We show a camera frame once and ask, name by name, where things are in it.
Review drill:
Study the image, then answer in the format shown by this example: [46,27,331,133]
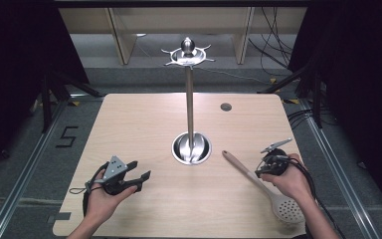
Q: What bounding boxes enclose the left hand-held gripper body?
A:
[94,155,139,196]

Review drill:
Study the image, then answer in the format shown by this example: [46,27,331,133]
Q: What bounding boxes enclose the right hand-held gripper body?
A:
[258,137,293,177]

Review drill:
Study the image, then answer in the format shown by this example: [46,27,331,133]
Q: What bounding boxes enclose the slotted spoon with wooden handle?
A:
[221,149,306,225]

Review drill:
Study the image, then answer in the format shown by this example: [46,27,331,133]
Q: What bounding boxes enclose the person's right hand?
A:
[260,152,313,204]

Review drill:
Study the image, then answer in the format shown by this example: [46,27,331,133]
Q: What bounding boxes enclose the person's left hand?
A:
[85,180,139,227]

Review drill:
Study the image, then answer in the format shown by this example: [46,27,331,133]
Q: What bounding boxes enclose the black tape strip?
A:
[47,211,72,224]

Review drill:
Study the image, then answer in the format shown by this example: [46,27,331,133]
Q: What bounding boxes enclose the black metal stand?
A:
[257,61,324,129]
[40,69,104,134]

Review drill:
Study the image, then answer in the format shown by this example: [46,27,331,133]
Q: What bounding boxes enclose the metal utensil stand with hooks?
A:
[160,36,216,166]

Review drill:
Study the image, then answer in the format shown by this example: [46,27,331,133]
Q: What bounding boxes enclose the dark curtain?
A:
[0,0,92,182]
[286,0,382,213]

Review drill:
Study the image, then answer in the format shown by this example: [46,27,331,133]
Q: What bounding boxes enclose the light wooden shelf unit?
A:
[58,7,308,66]

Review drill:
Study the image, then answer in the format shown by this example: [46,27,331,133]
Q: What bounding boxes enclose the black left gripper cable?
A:
[69,160,110,217]

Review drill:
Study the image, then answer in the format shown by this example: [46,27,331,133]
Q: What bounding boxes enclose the black floor cables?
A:
[286,108,314,129]

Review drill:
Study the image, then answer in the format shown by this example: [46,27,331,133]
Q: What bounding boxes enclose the metal floor rail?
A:
[298,99,376,239]
[0,99,68,239]

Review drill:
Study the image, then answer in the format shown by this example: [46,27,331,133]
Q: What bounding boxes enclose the thin white floor cable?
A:
[197,66,271,86]

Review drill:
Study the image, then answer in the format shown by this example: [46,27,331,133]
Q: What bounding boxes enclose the black hanging cables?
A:
[248,7,295,69]

